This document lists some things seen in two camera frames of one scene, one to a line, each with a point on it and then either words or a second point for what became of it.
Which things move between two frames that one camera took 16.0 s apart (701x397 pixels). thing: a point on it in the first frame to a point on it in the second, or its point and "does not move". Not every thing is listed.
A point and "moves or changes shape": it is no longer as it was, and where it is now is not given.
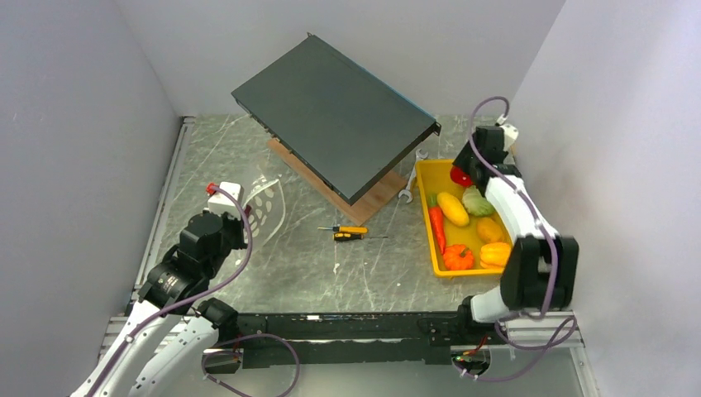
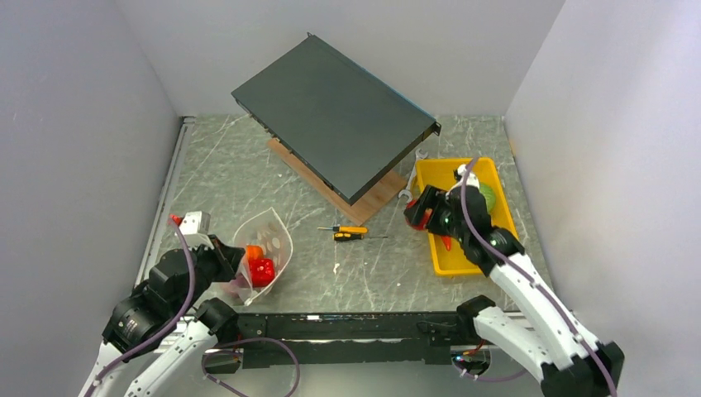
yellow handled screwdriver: x=346 y=229 does not move
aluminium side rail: x=164 y=203 does not move
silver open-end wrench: x=407 y=192 does not move
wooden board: x=362 y=208 does not move
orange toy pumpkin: x=458 y=257 to x=254 y=251
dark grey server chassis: x=345 y=126 does not move
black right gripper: x=463 y=160 to x=436 y=202
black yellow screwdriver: x=344 y=236 does not move
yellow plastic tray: x=432 y=175 does not move
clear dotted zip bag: x=265 y=212 to x=267 y=248
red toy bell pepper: x=459 y=176 moves or changes shape
